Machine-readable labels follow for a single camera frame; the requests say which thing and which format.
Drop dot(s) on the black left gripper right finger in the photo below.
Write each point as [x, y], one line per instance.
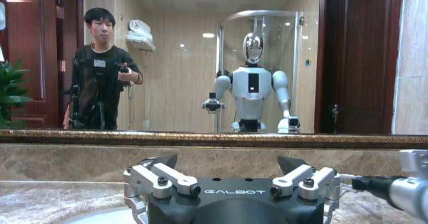
[312, 181]

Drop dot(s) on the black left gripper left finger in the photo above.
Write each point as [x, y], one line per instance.
[157, 177]

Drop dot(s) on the black handheld controller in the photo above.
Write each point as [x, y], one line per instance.
[124, 70]

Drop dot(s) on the white sink basin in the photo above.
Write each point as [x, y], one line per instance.
[100, 216]

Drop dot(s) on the silver and black faucet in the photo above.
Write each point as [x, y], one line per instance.
[405, 191]

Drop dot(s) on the black tripod rig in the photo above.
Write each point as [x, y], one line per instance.
[75, 106]

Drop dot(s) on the white robot torso shell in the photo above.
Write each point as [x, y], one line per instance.
[252, 93]

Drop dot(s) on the person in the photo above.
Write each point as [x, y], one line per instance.
[100, 83]

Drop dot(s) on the green potted plant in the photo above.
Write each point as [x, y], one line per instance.
[11, 88]

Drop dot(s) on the white folded towel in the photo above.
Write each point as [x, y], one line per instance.
[141, 34]

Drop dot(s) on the gold mirror frame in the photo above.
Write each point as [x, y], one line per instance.
[214, 139]

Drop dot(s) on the glass shower enclosure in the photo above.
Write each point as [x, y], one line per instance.
[297, 71]

